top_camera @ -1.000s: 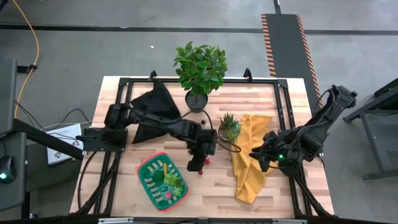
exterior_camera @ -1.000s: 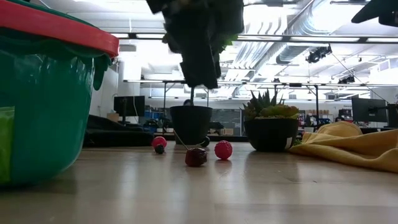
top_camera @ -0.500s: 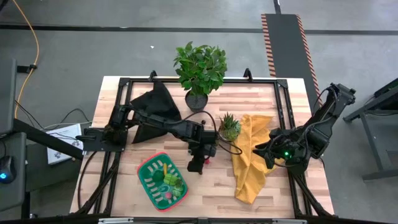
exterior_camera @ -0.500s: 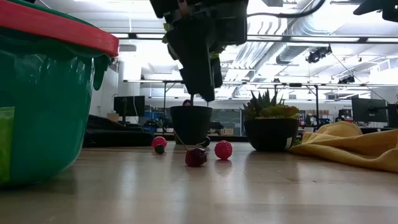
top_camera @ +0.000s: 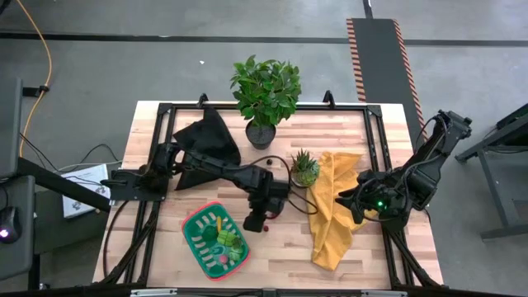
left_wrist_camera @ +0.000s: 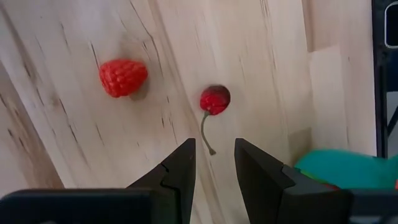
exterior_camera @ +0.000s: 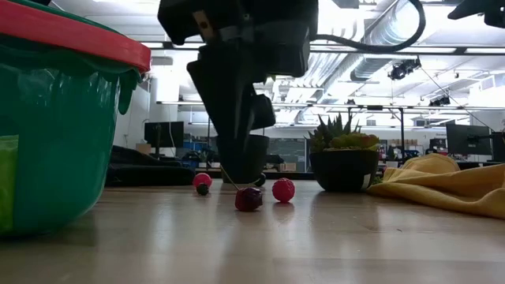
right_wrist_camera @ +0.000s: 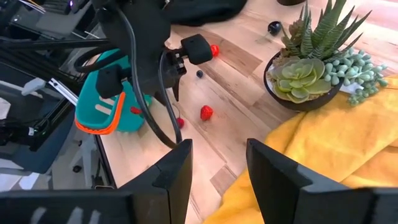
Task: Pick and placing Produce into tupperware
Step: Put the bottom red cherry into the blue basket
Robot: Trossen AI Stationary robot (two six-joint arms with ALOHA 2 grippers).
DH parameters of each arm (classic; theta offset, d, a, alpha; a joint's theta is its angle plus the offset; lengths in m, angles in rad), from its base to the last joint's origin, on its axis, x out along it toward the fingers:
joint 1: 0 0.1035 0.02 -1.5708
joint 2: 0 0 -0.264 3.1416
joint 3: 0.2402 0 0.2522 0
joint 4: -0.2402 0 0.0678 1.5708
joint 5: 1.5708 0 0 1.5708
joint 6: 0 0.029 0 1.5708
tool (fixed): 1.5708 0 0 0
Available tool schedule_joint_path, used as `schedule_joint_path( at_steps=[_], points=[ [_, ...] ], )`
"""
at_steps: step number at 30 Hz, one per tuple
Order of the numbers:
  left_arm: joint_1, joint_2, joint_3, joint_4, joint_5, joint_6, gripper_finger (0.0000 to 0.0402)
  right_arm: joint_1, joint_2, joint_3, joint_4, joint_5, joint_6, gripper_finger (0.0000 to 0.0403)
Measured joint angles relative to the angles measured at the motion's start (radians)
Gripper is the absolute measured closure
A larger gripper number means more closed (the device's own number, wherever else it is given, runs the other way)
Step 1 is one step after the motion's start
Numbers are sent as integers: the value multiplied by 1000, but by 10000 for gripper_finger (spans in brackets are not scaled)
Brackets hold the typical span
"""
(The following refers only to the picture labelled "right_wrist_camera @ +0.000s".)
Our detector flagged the green basket with orange rim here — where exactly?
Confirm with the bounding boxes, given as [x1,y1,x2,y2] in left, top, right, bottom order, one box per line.
[74,48,153,136]

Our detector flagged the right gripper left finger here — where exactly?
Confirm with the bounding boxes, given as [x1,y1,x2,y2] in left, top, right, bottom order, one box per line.
[119,139,193,224]

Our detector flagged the silver aluminium rail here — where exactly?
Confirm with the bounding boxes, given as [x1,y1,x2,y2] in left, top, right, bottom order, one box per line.
[48,77,79,106]

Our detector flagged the black metal table frame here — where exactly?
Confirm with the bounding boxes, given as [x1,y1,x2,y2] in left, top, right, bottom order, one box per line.
[93,134,118,190]

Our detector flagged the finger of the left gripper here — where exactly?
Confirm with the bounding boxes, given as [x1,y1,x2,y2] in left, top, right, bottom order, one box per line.
[95,64,124,100]
[169,33,215,66]

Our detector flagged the succulents in black bowl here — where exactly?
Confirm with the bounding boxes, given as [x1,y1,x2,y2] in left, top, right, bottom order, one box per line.
[263,0,389,112]

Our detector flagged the yellow cloth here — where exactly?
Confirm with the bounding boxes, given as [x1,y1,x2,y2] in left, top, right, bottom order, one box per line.
[203,74,398,224]

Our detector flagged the dark toy plum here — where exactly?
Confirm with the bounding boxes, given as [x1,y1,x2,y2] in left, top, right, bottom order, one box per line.
[267,21,282,35]

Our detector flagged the red toy raspberry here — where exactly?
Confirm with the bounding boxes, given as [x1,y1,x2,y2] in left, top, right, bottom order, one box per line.
[200,105,215,121]

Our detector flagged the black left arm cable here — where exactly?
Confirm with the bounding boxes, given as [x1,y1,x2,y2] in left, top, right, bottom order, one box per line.
[116,7,184,149]

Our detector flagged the black cloth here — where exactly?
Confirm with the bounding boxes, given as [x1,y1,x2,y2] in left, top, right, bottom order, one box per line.
[161,0,249,27]

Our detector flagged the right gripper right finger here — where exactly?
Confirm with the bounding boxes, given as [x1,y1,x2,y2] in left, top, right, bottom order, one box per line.
[246,138,377,224]

